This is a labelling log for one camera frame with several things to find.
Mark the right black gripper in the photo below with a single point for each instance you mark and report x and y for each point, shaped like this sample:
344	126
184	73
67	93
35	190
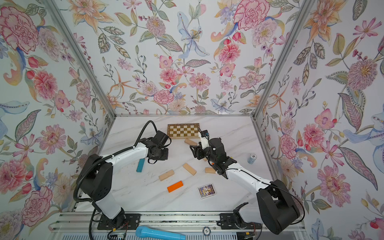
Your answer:
199	151

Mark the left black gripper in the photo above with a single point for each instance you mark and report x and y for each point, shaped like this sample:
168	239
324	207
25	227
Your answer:
165	157

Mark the teal wooden block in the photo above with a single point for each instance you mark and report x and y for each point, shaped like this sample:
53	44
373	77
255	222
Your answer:
140	166

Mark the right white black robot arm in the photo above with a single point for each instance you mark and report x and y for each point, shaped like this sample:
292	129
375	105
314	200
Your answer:
275	207

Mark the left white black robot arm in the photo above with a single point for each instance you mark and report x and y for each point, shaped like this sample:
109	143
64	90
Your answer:
94	184

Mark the natural block below chessboard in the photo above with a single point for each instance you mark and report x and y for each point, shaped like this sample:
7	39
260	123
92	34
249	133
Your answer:
190	142

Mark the natural block centre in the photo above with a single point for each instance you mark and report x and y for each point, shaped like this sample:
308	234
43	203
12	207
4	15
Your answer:
190	169

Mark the natural block lower right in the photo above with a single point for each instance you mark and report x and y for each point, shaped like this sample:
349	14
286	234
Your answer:
210	170

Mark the wooden chessboard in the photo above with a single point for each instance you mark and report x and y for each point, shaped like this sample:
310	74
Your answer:
183	131

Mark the natural block lower left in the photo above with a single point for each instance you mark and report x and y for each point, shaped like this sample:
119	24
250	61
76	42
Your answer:
166	175

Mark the playing card box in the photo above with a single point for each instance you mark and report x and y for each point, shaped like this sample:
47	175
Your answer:
206	191

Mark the orange block front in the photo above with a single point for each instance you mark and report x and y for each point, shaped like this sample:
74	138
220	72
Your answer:
175	186

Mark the small blue white cup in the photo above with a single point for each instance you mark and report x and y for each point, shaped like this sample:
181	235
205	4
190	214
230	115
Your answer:
252	158

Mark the small round gauge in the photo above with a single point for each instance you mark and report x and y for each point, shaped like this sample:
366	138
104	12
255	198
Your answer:
206	231

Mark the blue microphone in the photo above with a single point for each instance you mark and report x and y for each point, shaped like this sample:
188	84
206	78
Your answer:
145	232

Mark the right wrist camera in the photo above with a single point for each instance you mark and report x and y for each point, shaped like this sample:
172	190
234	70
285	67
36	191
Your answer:
204	139

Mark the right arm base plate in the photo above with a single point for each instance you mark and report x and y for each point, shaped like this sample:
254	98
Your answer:
232	221

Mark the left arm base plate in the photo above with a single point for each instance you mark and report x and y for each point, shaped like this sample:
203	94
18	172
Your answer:
127	222

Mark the aluminium front rail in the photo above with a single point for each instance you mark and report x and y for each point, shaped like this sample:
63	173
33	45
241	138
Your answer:
78	222

